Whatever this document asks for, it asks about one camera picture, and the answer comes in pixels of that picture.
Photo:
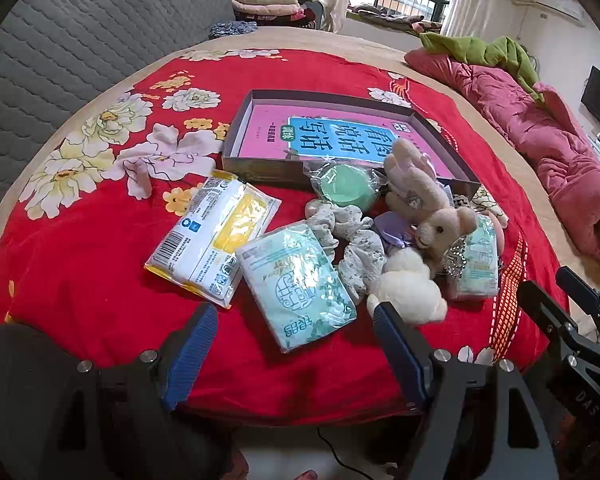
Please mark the person's dark trousers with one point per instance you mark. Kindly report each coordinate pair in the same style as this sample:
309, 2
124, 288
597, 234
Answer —
25, 410

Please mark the rhinestone hair clip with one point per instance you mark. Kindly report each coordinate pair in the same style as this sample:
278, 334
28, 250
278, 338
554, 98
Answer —
454, 260

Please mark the beige bed sheet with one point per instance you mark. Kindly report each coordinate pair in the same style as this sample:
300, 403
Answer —
300, 40

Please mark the white plush toy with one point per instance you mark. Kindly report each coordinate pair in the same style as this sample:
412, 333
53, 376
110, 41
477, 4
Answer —
410, 285

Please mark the cream flower scrunchie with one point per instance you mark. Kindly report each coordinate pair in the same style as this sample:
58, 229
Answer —
487, 205

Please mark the white air conditioner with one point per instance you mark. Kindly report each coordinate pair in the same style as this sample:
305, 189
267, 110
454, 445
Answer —
555, 5

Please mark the shallow cardboard box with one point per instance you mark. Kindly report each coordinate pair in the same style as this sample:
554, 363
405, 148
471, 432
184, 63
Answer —
265, 132

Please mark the pink quilt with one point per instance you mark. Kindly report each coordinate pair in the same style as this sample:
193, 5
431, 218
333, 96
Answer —
530, 135

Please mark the leopard print scrunchie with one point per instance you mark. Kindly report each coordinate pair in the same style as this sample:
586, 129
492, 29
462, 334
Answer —
459, 200

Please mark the stack of folded blankets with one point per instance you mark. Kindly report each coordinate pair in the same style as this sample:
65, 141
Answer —
265, 2

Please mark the green powder puff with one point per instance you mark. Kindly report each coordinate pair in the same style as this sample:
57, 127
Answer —
342, 185

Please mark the red floral blanket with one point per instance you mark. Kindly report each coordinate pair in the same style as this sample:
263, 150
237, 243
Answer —
105, 285

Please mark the dark patterned sill blanket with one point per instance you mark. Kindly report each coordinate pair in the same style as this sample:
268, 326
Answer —
395, 19

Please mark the blue patterned cloth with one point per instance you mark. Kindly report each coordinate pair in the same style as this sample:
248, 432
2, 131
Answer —
232, 29

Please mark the large green tissue pack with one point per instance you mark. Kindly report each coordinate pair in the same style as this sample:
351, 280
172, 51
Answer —
295, 285

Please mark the white floral scrunchie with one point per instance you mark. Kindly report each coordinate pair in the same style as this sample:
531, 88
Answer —
360, 255

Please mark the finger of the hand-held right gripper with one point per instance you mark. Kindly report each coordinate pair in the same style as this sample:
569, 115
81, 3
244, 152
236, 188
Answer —
545, 312
582, 292

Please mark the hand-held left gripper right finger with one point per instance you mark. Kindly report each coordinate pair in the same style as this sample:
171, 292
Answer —
397, 355

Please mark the green blanket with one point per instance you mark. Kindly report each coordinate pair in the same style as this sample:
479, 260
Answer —
500, 55

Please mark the beige plush rabbit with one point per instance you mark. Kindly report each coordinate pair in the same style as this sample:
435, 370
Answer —
420, 185

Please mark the yellow white tissue packet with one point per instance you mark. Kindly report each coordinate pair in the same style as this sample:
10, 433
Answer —
205, 240

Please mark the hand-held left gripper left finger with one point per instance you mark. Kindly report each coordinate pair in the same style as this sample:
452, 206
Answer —
192, 355

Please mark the small green tissue pack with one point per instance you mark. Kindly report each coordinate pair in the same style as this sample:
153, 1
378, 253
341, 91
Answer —
475, 265

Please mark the purple scrunchie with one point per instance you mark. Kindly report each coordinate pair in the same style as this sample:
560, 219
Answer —
390, 227

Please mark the beige makeup sponge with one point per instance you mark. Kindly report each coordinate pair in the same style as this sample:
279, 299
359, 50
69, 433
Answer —
497, 235

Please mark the grey quilted headboard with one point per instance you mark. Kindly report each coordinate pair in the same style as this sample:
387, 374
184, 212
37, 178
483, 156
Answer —
55, 60

